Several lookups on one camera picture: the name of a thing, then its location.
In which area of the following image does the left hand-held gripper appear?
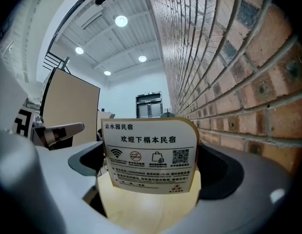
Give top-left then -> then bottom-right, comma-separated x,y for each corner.
9,101 -> 85,151

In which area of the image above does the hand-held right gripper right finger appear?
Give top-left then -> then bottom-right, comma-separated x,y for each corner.
196,142 -> 297,219

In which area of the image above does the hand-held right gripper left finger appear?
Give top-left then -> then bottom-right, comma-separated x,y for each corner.
35,140 -> 108,218

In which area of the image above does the white table card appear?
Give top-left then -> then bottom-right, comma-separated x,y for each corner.
101,117 -> 200,195

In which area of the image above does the brown partition panel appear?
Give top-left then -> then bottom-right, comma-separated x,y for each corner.
40,67 -> 101,151

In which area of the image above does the black metal railing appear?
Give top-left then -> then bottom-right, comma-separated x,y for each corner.
42,52 -> 70,76

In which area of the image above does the light wooden table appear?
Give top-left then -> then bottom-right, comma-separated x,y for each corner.
96,169 -> 202,231

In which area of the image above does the metal framed glass door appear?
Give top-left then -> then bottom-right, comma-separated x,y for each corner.
135,91 -> 164,119

